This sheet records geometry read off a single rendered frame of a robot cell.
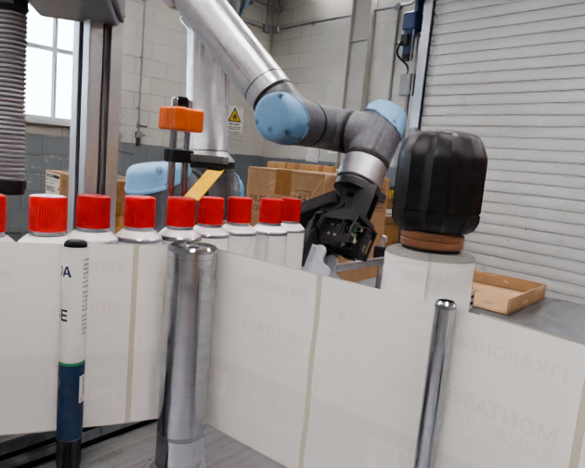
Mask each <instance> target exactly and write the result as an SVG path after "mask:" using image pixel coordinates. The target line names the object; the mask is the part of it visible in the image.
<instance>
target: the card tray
mask: <svg viewBox="0 0 585 468"><path fill-rule="evenodd" d="M546 285H547V284H544V283H539V282H535V281H530V280H525V279H518V278H513V277H508V276H503V275H499V274H494V273H490V272H486V271H481V270H476V269H475V270H474V276H473V283H472V290H474V304H473V307H477V308H481V309H485V310H488V311H492V312H495V313H499V314H502V315H506V316H508V315H510V314H512V313H514V312H516V311H518V310H520V309H522V308H524V307H526V306H529V305H531V304H534V303H536V302H538V301H539V300H541V299H543V298H544V296H545V291H546Z"/></svg>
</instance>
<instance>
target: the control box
mask: <svg viewBox="0 0 585 468"><path fill-rule="evenodd" d="M29 4H30V5H31V6H32V7H33V8H34V10H35V11H36V12H37V13H38V14H39V15H40V16H42V17H47V18H53V19H60V20H71V21H78V22H79V21H80V22H85V20H96V21H100V22H103V23H104V24H108V26H111V25H113V26H118V25H119V21H120V22H121V23H124V18H125V13H124V11H125V0H29Z"/></svg>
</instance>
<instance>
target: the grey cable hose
mask: <svg viewBox="0 0 585 468"><path fill-rule="evenodd" d="M29 12H30V9H29V0H0V193H1V194H4V195H11V196H18V195H23V194H24V193H25V189H26V183H27V181H26V180H24V179H25V177H23V176H25V174H24V173H23V171H25V169H24V168H23V167H24V166H25V164H24V163H25V160H23V158H25V155H23V153H25V150H23V149H25V147H24V146H23V145H24V144H25V142H24V141H23V140H25V137H24V136H25V133H23V131H26V129H25V128H23V126H26V124H25V123H24V122H26V120H25V119H24V117H26V115H25V114H24V113H25V112H26V110H25V109H26V106H25V105H24V104H26V101H25V100H24V99H26V97H25V96H24V95H26V92H25V91H24V90H26V89H27V87H25V85H26V84H27V83H25V82H24V81H27V78H25V76H27V73H25V72H26V71H27V69H26V68H25V67H27V64H26V63H25V62H27V59H26V58H27V55H26V54H25V53H27V50H26V49H25V48H27V45H25V44H27V43H28V41H27V40H25V39H28V36H27V35H26V34H28V32H27V31H26V30H28V26H26V25H28V21H27V20H28V17H27V14H28V13H29Z"/></svg>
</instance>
